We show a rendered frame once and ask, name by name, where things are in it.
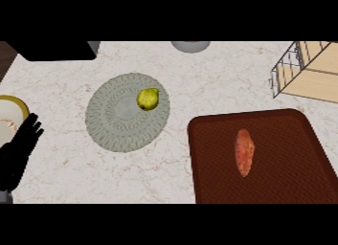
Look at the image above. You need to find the yellow lemon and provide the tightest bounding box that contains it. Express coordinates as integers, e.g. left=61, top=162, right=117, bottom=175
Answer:
left=136, top=87, right=160, bottom=112

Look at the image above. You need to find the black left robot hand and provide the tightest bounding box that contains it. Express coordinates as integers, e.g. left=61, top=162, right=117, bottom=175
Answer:
left=0, top=112, right=46, bottom=194

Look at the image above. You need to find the orange sweet potato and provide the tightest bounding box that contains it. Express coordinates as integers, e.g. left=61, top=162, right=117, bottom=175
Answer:
left=233, top=128, right=255, bottom=178

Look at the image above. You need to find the white plate with yellow rim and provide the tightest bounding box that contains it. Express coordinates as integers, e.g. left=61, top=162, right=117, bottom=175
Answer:
left=0, top=95, right=31, bottom=153

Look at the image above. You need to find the dark red tray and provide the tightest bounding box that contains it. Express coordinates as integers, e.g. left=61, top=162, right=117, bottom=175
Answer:
left=186, top=108, right=338, bottom=205

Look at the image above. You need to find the wire tiered shelf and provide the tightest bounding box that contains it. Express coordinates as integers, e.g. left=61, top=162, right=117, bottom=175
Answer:
left=269, top=41, right=338, bottom=106

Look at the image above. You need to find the black appliance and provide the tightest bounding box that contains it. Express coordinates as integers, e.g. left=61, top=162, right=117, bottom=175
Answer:
left=5, top=41, right=102, bottom=62

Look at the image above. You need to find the grey round bowl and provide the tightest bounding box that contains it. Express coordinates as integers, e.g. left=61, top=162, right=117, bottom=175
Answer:
left=170, top=41, right=211, bottom=54

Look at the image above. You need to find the round grey woven placemat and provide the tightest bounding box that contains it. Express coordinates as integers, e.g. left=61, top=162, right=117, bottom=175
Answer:
left=84, top=72, right=171, bottom=153

